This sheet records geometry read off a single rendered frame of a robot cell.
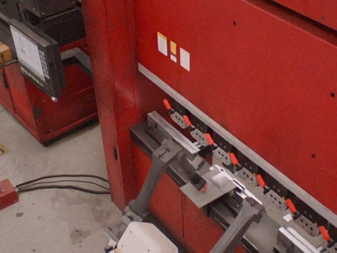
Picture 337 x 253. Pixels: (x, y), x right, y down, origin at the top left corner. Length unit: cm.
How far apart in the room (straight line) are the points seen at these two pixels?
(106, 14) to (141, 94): 66
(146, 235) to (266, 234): 88
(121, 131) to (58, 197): 109
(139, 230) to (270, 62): 89
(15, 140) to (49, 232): 122
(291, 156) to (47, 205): 243
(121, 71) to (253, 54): 115
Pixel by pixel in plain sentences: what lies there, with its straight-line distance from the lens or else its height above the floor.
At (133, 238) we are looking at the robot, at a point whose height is 136.
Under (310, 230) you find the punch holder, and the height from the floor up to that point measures 116.
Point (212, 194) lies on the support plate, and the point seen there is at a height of 100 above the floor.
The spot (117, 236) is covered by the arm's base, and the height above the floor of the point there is 121.
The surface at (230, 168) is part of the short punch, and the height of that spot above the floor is 108.
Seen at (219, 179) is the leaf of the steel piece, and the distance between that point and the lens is 286.
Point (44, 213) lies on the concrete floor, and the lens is 418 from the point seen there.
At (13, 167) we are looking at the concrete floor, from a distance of 465.
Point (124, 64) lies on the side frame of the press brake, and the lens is 315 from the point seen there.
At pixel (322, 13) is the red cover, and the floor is 220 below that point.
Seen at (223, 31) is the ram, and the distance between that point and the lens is 235.
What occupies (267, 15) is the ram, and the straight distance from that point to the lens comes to 211.
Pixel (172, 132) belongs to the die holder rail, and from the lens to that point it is 321.
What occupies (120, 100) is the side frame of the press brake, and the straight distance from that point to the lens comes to 326.
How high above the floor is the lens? 302
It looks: 39 degrees down
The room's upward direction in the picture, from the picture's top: 2 degrees counter-clockwise
